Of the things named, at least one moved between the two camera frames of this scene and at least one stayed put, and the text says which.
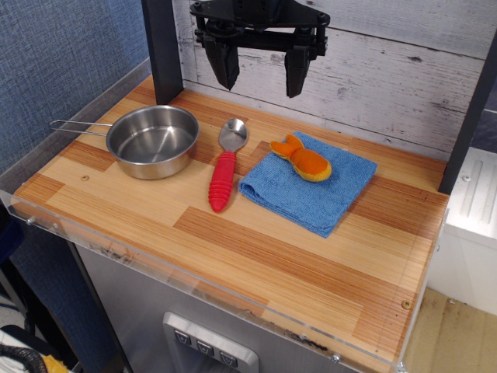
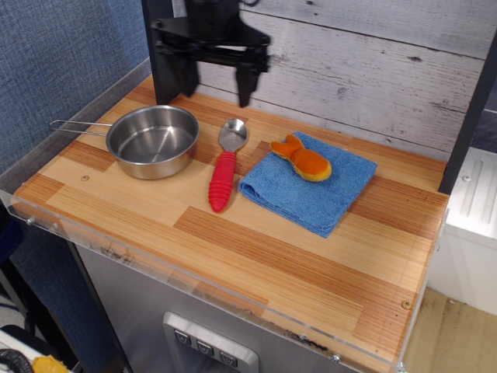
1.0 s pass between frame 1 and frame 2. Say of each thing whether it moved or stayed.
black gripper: moved
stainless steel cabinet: stayed
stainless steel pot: stayed
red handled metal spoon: stayed
